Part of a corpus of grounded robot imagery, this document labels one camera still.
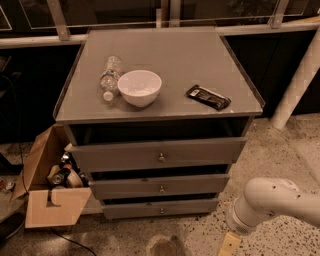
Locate grey middle drawer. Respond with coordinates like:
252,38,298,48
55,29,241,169
89,174,230,200

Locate black snack packet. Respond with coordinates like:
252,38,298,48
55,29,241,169
186,85,231,111

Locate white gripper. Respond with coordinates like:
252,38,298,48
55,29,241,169
218,197,257,256

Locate grey bottom drawer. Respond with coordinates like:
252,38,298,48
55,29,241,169
102,198,218,220

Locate grey top drawer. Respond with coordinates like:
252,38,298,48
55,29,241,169
70,137,246,172

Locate grey drawer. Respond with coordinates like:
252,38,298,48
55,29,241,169
70,137,246,172
89,174,230,200
102,198,218,220

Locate cardboard box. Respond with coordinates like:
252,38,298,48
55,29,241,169
11,125,91,228

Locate white bowl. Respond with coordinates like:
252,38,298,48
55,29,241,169
118,70,162,107

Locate cans in box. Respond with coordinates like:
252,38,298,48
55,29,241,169
47,152,88,188

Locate clear plastic water bottle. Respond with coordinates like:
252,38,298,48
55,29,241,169
100,55,122,102

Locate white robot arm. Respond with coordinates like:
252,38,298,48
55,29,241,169
218,177,320,256

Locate black floor cable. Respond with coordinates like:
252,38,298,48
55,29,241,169
49,227,98,256

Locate white diagonal pole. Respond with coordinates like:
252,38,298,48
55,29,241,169
270,28,320,130

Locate grey drawer cabinet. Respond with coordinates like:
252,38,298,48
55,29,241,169
54,27,264,209

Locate metal railing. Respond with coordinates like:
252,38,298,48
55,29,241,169
0,0,320,49

